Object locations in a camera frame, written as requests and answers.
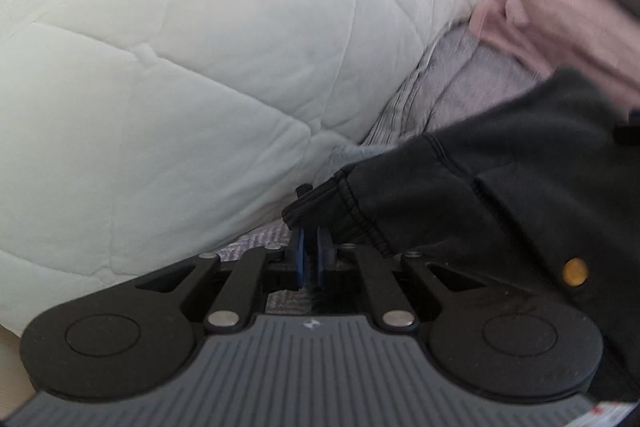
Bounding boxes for white quilted duvet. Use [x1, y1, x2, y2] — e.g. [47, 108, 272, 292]
[1, 0, 480, 334]

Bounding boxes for grey pink herringbone bedspread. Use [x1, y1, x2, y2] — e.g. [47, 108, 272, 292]
[214, 24, 551, 313]

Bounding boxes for pink pillow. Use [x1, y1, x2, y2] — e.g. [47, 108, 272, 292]
[469, 0, 639, 114]

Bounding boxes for black pants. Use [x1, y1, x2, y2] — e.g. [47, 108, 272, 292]
[283, 69, 639, 400]

